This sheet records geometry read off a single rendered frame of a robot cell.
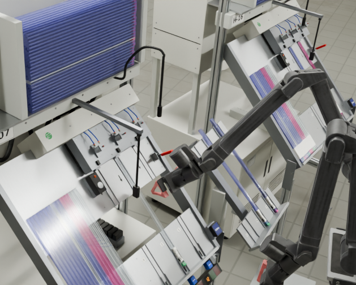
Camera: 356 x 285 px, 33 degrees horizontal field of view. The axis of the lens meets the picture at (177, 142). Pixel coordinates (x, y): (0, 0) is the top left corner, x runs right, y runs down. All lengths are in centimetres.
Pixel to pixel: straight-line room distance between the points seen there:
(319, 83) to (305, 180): 228
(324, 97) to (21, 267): 135
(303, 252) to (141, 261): 70
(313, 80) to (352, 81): 380
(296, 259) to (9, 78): 100
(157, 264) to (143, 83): 309
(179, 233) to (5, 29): 104
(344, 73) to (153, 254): 397
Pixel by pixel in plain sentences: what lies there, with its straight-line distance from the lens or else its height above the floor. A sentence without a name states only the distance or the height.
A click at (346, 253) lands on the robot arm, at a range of 175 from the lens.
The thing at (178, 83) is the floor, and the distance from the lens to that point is 523.
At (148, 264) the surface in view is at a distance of 224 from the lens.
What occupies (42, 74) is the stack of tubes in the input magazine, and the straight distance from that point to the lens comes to 193.
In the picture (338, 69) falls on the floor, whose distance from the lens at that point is 595.
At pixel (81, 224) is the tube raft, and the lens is 210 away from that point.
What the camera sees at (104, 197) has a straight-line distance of 220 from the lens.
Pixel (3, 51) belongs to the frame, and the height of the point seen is 160.
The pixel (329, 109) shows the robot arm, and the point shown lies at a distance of 203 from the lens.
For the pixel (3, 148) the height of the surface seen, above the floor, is 116.
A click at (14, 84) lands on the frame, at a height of 151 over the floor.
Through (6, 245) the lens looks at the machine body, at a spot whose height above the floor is 62.
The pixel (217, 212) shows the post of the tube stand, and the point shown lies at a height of 71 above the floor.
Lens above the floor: 237
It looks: 33 degrees down
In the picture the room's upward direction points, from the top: 5 degrees clockwise
